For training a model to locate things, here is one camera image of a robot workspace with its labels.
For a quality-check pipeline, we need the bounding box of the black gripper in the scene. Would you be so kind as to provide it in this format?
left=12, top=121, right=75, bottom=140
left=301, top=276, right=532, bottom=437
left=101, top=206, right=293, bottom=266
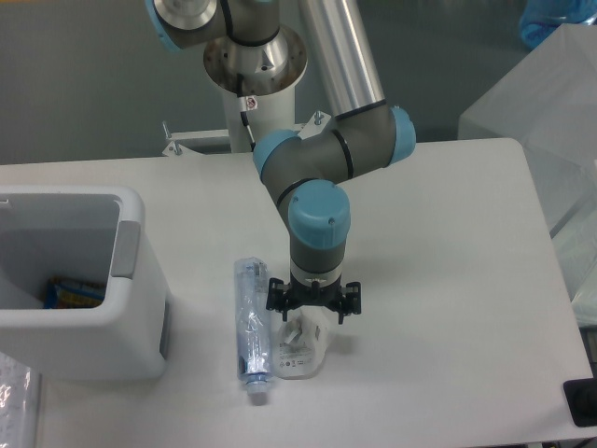
left=266, top=277, right=362, bottom=324

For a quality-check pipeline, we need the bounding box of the clear plastic wrapper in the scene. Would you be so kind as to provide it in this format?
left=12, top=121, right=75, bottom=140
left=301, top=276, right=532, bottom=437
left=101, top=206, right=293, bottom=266
left=272, top=306, right=334, bottom=380

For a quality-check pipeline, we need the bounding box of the clear plastic water bottle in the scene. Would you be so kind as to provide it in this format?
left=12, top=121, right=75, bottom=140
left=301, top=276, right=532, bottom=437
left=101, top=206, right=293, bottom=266
left=234, top=257, right=273, bottom=406

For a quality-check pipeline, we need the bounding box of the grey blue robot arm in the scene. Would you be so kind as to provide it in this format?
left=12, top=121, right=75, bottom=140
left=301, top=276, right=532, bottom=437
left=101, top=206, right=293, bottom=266
left=146, top=1, right=416, bottom=317

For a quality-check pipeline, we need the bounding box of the white trash can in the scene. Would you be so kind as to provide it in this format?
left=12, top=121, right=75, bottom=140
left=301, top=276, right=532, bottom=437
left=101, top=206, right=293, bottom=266
left=1, top=185, right=168, bottom=380

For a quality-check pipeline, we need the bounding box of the yellow blue snack bag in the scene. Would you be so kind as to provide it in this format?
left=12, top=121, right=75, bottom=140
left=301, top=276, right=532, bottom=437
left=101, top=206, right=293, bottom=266
left=43, top=277, right=106, bottom=309

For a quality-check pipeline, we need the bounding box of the black device at edge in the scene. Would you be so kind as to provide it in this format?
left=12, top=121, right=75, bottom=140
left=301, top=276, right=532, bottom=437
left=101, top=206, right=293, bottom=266
left=563, top=378, right=596, bottom=427

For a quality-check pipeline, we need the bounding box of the translucent plastic storage box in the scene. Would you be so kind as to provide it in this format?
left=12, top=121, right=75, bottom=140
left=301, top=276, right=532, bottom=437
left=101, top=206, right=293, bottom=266
left=457, top=24, right=596, bottom=328

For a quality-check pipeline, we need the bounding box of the clear plastic sheet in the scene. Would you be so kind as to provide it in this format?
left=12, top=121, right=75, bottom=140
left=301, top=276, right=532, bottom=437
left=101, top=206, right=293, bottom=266
left=1, top=354, right=41, bottom=447

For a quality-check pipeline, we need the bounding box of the blue plastic bag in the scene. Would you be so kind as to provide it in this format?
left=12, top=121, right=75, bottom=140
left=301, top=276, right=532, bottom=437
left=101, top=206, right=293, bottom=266
left=519, top=0, right=596, bottom=49

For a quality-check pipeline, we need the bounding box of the white pedestal base frame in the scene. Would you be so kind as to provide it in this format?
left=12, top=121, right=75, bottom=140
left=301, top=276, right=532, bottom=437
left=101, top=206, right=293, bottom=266
left=161, top=110, right=334, bottom=157

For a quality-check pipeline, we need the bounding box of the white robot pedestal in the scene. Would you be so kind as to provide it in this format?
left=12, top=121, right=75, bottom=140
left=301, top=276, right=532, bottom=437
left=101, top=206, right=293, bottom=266
left=221, top=87, right=295, bottom=153

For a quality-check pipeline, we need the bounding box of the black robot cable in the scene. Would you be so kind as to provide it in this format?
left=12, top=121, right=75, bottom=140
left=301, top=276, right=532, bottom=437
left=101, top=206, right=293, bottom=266
left=235, top=73, right=260, bottom=153

